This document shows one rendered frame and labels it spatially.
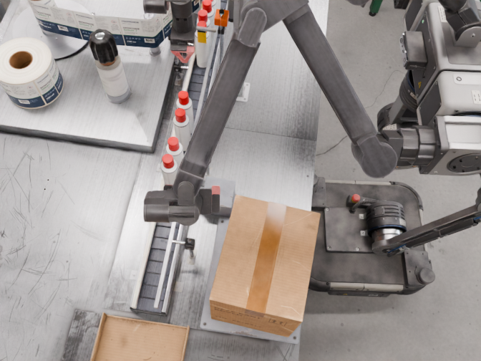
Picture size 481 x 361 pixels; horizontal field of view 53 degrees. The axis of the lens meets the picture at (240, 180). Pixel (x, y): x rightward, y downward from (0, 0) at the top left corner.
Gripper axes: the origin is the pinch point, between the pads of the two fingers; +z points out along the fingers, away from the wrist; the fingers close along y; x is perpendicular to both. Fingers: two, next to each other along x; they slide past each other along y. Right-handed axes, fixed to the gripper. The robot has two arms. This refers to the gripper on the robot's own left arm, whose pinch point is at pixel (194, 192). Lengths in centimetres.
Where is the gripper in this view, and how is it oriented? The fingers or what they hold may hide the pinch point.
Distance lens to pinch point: 128.3
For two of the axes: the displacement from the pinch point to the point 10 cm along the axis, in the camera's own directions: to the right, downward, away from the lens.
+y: -10.0, -0.2, -0.1
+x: -0.2, 9.7, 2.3
